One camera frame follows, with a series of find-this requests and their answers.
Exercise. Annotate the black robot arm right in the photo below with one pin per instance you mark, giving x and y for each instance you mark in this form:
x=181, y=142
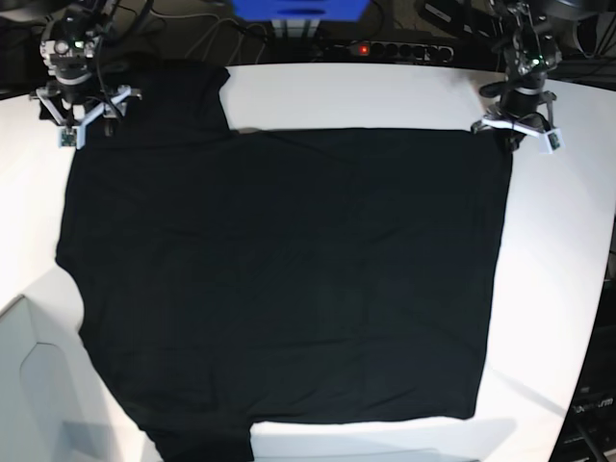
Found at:
x=72, y=44

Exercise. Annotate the black power strip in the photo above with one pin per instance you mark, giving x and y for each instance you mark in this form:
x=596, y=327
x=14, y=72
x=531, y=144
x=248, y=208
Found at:
x=385, y=52

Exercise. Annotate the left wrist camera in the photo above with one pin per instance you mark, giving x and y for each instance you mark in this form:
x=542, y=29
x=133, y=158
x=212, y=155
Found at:
x=551, y=140

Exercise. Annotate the black T-shirt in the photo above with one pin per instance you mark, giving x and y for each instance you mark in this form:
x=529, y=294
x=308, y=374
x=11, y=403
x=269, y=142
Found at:
x=306, y=277

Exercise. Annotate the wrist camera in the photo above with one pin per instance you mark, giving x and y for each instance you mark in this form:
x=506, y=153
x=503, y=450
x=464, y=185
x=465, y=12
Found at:
x=551, y=140
x=74, y=136

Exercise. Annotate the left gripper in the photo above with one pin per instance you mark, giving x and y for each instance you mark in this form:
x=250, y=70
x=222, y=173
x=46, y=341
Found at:
x=523, y=107

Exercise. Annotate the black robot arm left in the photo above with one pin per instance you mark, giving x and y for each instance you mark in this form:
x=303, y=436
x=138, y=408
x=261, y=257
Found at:
x=526, y=45

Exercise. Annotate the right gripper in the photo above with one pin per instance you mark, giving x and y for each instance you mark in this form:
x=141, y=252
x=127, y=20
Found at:
x=69, y=102

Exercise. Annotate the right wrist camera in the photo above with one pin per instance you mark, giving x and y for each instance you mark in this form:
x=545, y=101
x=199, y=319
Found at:
x=74, y=136

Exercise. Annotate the blue box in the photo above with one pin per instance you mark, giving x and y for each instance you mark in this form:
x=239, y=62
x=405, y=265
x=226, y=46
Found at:
x=329, y=10

